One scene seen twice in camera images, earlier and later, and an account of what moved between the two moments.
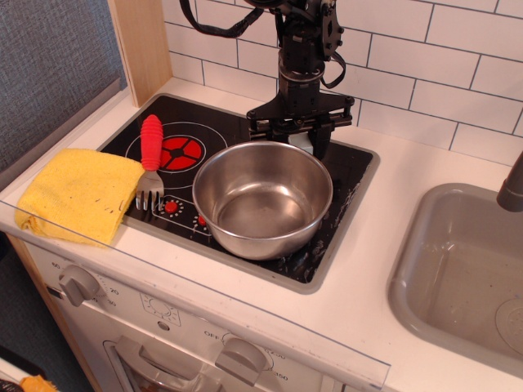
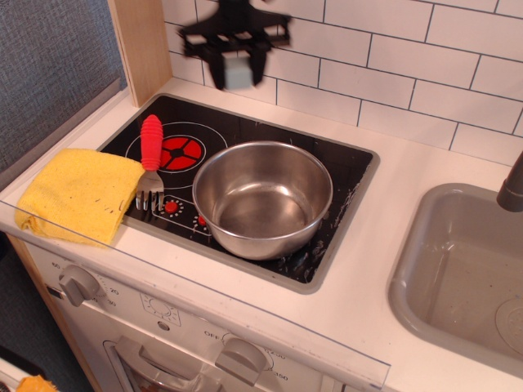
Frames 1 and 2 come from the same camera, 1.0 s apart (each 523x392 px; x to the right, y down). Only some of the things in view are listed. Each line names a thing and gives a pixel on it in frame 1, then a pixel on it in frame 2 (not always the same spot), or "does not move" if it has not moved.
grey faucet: x=510 y=195 does not move
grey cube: x=302 y=140 to x=238 y=73
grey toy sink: x=456 y=276 does not move
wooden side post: x=141 y=28 does not move
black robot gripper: x=301 y=104 to x=236 y=28
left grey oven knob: x=78 y=284 does not move
